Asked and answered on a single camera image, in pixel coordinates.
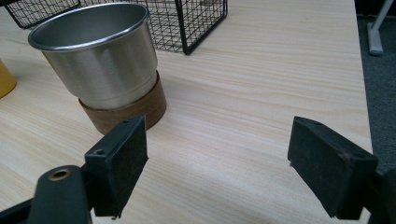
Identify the steel cup with brown base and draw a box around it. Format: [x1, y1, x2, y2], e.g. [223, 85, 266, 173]
[27, 2, 168, 135]

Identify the white metal stand frame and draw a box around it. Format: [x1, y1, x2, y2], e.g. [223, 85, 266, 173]
[367, 0, 395, 56]

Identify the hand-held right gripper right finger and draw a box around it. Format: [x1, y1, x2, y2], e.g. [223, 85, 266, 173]
[287, 116, 379, 221]

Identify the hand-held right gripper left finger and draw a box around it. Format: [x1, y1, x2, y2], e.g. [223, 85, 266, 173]
[84, 115, 149, 218]

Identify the black wire basket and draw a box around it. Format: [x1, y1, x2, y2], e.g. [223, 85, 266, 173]
[1, 0, 229, 56]

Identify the steel cup with yellow base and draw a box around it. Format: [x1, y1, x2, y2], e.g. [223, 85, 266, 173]
[0, 59, 18, 99]

